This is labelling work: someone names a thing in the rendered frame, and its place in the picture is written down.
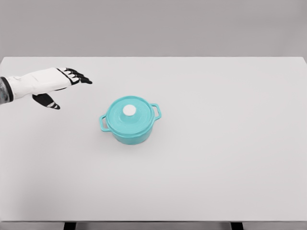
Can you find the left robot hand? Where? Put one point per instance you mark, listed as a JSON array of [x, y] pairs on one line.
[[50, 79]]

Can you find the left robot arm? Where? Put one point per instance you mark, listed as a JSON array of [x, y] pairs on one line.
[[14, 86]]

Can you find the turquoise pot lid white knob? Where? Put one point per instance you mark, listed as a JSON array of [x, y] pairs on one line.
[[129, 117]]

